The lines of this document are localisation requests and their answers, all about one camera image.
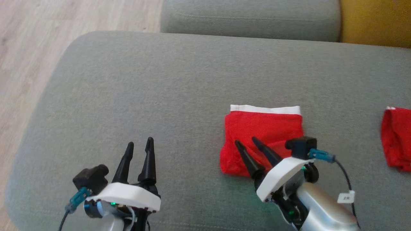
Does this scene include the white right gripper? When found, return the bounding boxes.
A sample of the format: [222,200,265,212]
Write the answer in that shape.
[234,137,317,202]

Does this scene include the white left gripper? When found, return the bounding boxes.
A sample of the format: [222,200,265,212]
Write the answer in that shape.
[85,137,161,212]

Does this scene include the red basketball shorts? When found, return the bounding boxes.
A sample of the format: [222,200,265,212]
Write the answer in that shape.
[220,104,304,177]

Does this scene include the red basketball jersey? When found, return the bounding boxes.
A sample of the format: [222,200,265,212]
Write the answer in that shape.
[381,107,411,172]

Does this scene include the grey sofa seat cushion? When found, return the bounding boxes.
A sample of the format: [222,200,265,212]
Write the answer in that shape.
[5,30,411,231]

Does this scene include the grey sofa back cushion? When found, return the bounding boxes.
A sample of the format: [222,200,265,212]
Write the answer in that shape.
[160,0,341,42]

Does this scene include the yellow cushion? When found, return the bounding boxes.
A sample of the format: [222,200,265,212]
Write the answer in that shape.
[340,0,411,48]

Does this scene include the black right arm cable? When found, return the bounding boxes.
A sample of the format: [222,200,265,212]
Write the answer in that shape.
[308,149,358,222]

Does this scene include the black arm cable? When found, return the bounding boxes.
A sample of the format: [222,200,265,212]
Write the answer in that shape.
[308,149,358,222]
[58,188,92,231]

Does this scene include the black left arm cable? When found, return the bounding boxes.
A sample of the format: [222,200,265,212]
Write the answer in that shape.
[58,188,92,231]

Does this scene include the white cable label tag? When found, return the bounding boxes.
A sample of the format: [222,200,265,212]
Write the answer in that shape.
[337,191,355,203]

